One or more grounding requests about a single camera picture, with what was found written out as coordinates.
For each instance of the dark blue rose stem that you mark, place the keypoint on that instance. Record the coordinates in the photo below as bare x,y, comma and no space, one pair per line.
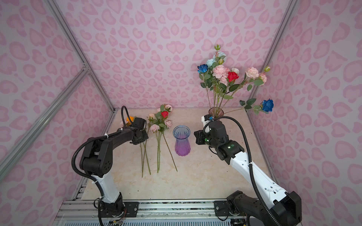
266,106

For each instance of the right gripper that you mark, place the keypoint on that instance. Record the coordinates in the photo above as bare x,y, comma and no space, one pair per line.
201,137

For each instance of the light blue rose stem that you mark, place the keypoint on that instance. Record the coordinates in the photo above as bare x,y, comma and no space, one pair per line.
218,57

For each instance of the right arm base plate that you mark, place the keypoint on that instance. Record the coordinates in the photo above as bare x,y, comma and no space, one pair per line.
223,208

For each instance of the blue purple glass vase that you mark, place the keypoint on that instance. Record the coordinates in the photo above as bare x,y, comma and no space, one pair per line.
182,146

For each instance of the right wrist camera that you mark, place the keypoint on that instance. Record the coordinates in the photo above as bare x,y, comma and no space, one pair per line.
206,120

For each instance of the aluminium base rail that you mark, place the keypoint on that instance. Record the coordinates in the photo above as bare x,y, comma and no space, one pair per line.
197,212

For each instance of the white rose stem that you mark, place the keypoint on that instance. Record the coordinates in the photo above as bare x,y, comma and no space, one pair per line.
235,70

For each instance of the diagonal aluminium frame bar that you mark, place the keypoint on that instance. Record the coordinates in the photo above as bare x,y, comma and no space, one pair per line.
19,149

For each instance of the large pink peony stem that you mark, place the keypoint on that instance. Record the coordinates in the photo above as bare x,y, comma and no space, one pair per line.
218,71

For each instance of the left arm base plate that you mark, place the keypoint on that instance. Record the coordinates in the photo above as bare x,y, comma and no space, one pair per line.
118,210

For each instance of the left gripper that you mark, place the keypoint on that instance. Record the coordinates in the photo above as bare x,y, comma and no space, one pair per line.
141,135

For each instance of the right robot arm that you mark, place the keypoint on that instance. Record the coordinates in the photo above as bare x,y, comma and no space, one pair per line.
273,205

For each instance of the orange rose stem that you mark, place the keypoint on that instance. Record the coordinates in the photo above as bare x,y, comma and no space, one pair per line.
127,122

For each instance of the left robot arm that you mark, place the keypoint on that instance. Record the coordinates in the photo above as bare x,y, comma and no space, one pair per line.
97,158

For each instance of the pink rose stem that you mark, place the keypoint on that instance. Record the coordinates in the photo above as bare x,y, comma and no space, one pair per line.
252,77

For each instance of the single red rose stem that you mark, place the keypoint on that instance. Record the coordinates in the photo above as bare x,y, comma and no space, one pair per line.
226,87

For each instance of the maroon grey glass vase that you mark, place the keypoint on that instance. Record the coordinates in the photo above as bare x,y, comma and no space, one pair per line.
215,112

